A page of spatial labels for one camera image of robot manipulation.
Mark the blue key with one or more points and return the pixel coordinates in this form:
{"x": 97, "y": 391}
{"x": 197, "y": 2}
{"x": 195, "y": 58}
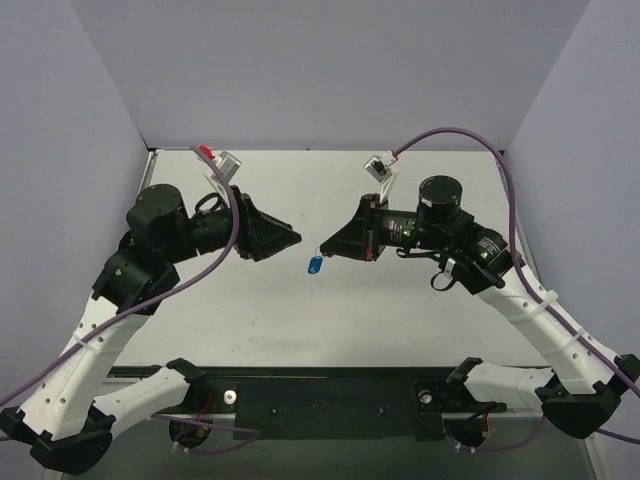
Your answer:
{"x": 316, "y": 262}

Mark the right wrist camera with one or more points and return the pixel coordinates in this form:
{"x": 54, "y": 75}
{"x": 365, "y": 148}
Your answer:
{"x": 381, "y": 168}

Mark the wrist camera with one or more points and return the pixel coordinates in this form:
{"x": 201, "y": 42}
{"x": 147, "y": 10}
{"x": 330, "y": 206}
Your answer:
{"x": 381, "y": 168}
{"x": 228, "y": 164}

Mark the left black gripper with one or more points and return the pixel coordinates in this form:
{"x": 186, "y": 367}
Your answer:
{"x": 245, "y": 226}

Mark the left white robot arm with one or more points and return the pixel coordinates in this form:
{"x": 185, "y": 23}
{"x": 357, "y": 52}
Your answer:
{"x": 66, "y": 424}

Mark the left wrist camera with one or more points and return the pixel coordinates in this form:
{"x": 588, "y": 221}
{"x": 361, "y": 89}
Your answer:
{"x": 228, "y": 164}

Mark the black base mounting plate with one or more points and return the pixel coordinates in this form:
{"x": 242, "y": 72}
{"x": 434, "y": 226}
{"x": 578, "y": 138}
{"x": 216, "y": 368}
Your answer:
{"x": 341, "y": 403}

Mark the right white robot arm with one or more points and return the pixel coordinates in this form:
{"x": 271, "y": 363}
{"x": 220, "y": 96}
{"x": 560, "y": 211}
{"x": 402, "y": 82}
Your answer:
{"x": 583, "y": 383}

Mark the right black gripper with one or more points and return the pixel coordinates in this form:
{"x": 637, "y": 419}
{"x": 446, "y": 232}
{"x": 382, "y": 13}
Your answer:
{"x": 370, "y": 228}

